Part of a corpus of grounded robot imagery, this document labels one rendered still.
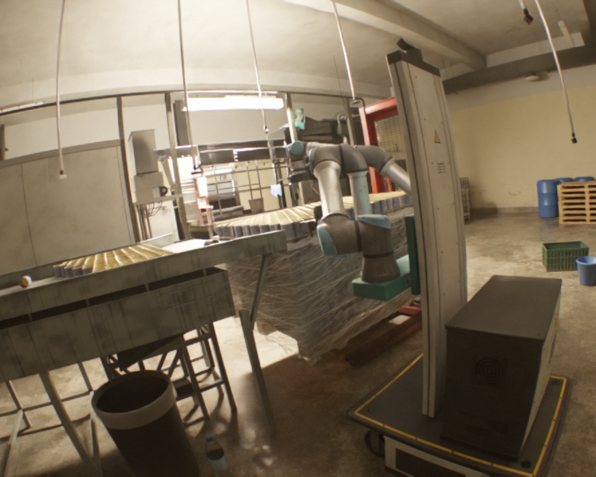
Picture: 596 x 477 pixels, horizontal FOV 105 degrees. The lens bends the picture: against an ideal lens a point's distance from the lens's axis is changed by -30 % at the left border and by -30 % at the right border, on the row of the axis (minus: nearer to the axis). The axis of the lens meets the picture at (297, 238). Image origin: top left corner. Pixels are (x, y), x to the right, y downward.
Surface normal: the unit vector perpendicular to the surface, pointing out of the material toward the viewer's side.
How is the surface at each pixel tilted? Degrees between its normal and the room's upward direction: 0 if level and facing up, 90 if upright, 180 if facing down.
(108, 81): 90
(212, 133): 90
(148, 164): 90
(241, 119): 90
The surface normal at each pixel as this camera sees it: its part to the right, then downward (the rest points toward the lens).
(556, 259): -0.54, 0.20
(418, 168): -0.76, 0.21
